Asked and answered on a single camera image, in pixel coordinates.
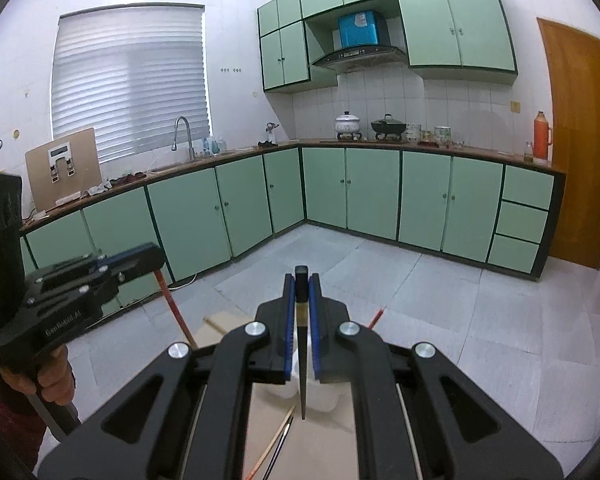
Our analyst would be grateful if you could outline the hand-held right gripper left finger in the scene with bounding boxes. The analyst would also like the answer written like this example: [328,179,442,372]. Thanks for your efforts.
[37,274,298,480]

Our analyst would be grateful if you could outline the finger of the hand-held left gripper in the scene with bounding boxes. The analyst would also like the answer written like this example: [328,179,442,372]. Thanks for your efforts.
[25,242,166,312]
[29,249,143,292]

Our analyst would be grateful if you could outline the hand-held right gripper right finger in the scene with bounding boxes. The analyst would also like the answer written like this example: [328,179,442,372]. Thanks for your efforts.
[310,274,565,480]

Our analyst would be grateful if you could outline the person's left forearm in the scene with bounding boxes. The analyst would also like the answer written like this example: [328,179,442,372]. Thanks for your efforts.
[0,372,47,480]

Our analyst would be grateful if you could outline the person's left hand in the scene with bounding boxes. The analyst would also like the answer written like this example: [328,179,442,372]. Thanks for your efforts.
[0,344,77,414]

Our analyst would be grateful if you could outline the cloths on counter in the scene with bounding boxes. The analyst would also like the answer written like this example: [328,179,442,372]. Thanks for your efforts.
[86,172,147,197]

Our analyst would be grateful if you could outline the chrome kitchen faucet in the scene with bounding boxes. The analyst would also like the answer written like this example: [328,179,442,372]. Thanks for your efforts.
[172,115,197,161]

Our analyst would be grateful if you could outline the clear bottles by sink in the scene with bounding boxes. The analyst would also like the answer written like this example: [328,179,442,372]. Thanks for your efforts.
[202,135,229,157]

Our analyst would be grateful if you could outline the green lower kitchen cabinets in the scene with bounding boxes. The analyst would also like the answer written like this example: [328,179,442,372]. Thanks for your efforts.
[19,140,567,322]

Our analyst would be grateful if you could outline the white window blind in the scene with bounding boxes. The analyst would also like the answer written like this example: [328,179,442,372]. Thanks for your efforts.
[51,3,213,163]

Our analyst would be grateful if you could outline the white lidded pot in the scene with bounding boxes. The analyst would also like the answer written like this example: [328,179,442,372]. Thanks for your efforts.
[334,111,364,140]

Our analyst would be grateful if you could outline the black wok with lid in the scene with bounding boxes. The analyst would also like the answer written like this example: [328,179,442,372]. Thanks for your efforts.
[370,113,409,141]

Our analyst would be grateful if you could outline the green drawer unit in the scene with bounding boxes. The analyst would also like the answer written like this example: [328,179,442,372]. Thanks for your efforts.
[486,162,567,282]

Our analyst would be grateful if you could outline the green upper cabinet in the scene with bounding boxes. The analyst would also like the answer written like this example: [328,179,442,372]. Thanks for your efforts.
[387,0,519,87]
[257,0,399,94]

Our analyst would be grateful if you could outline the black range hood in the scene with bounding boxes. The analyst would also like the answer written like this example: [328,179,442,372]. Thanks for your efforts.
[310,45,409,74]

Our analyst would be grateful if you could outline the orange thermos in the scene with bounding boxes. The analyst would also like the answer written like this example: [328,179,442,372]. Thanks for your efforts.
[532,110,554,164]

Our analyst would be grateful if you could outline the blue box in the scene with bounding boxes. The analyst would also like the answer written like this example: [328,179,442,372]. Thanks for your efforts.
[337,10,387,47]

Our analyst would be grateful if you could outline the brown wooden door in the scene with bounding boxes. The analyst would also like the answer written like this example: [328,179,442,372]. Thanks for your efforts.
[536,17,600,272]

